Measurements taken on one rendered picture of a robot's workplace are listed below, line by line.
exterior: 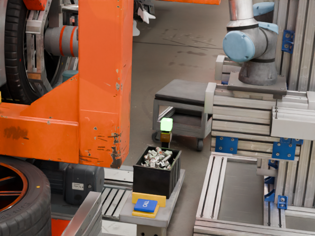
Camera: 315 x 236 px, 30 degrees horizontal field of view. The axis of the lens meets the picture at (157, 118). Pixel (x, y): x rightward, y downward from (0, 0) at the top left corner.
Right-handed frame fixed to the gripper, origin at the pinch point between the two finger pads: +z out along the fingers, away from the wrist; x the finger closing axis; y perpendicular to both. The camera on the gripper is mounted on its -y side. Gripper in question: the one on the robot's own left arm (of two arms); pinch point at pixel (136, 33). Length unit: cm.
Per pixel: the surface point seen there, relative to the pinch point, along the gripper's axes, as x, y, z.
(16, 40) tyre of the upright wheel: 36, -35, -10
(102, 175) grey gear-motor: 54, 10, 38
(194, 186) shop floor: 88, 85, 25
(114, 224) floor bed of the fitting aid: 70, 23, 55
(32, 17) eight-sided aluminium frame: 31.9, -29.4, -19.5
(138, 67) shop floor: 251, 161, -152
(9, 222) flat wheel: 13, -45, 72
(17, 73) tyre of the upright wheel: 46, -31, 0
